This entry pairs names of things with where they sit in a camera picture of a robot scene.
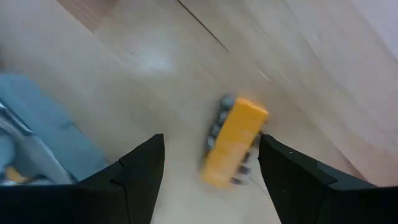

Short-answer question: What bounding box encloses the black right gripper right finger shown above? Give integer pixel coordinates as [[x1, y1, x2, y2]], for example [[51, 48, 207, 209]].
[[257, 133, 398, 224]]

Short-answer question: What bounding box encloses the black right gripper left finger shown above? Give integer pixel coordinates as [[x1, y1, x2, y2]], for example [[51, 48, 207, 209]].
[[0, 133, 165, 224]]

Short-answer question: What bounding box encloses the grey plastic tool case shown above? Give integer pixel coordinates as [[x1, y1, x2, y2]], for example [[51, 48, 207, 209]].
[[0, 73, 110, 187]]

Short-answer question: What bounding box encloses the yellow holder with metal sockets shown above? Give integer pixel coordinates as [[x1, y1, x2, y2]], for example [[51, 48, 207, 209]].
[[200, 93, 270, 189]]

